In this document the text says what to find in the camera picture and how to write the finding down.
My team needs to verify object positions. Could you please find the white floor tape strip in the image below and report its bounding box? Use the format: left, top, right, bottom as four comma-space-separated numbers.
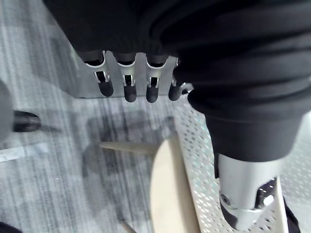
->
0, 142, 50, 163

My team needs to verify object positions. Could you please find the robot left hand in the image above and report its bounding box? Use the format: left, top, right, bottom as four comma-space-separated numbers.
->
42, 0, 311, 231

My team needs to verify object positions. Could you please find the robot silver leg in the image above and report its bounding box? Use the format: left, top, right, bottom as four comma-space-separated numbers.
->
0, 79, 13, 148

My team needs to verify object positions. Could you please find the light grey cabinet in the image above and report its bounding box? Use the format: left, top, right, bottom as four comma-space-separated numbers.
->
69, 45, 181, 100

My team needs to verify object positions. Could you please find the round beige wooden stool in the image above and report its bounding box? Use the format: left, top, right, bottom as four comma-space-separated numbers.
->
99, 138, 203, 233

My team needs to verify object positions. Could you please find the dark garment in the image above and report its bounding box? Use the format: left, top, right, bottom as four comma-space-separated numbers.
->
283, 196, 301, 233

